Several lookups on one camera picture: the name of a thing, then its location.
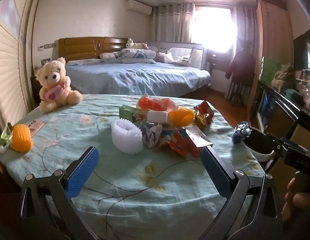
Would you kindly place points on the blue white pillow stack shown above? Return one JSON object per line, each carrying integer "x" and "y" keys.
{"x": 130, "y": 55}

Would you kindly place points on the orange foam net left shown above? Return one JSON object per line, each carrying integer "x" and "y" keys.
{"x": 21, "y": 138}

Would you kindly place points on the orange white plastic bag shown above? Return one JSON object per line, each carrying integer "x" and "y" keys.
{"x": 156, "y": 104}

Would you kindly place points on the blue white toy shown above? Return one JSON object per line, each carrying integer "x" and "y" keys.
{"x": 241, "y": 131}

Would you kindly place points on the dark red hanging jacket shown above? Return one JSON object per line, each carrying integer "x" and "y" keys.
{"x": 241, "y": 68}

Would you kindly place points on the dark wooden nightstand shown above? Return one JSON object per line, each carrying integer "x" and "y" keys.
{"x": 36, "y": 86}

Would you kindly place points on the grey curtain right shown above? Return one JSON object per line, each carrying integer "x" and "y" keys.
{"x": 246, "y": 17}

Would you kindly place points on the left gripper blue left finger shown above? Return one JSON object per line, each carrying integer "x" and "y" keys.
{"x": 79, "y": 171}

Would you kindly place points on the black sideboard cabinet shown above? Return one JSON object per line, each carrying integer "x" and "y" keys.
{"x": 273, "y": 113}

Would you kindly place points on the yellow snack wrapper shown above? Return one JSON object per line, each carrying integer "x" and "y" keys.
{"x": 200, "y": 121}

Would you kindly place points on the floral teal tablecloth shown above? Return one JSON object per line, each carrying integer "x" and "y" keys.
{"x": 154, "y": 194}

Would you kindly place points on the green boxes stack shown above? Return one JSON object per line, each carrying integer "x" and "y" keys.
{"x": 268, "y": 70}

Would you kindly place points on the red snack wrapper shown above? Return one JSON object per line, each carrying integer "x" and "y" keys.
{"x": 205, "y": 111}

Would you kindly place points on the person's right hand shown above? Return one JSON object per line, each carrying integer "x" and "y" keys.
{"x": 293, "y": 199}

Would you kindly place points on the wooden headboard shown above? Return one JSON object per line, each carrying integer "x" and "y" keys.
{"x": 81, "y": 48}

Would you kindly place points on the grey curtain left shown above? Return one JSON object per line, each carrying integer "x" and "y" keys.
{"x": 172, "y": 22}

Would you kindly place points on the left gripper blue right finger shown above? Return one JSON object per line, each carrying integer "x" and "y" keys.
{"x": 220, "y": 172}

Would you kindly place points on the white foam block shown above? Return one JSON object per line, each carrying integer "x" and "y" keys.
{"x": 158, "y": 117}

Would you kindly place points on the white foam fruit net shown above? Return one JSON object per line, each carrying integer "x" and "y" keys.
{"x": 126, "y": 137}

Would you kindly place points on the plush toys on pillows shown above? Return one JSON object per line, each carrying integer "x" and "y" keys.
{"x": 133, "y": 45}

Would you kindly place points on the grey bed guard rail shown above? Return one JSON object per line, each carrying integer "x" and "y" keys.
{"x": 180, "y": 54}

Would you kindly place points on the television screen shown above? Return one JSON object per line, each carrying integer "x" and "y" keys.
{"x": 301, "y": 51}

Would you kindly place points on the grey curtain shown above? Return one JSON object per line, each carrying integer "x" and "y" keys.
{"x": 246, "y": 17}
{"x": 172, "y": 22}

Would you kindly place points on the white black trash bin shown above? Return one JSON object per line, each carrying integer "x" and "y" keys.
{"x": 257, "y": 151}

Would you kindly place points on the green wrapper table edge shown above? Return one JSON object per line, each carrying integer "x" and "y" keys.
{"x": 6, "y": 137}

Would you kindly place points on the pink card on table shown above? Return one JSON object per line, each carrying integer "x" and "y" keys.
{"x": 35, "y": 126}

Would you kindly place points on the brown plush on cabinet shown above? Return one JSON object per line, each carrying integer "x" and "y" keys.
{"x": 284, "y": 79}

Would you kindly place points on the wooden wardrobe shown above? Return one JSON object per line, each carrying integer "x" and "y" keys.
{"x": 274, "y": 39}

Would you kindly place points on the bed with blue sheet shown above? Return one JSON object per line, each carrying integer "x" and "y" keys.
{"x": 113, "y": 77}

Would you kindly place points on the red orange snack box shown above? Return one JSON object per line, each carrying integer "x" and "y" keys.
{"x": 186, "y": 140}

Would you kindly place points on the white wall air conditioner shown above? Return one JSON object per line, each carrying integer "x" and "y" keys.
{"x": 139, "y": 7}

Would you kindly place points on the cream teddy bear pink heart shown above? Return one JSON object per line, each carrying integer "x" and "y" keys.
{"x": 56, "y": 91}

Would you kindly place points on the green drink carton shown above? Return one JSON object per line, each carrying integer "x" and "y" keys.
{"x": 132, "y": 114}

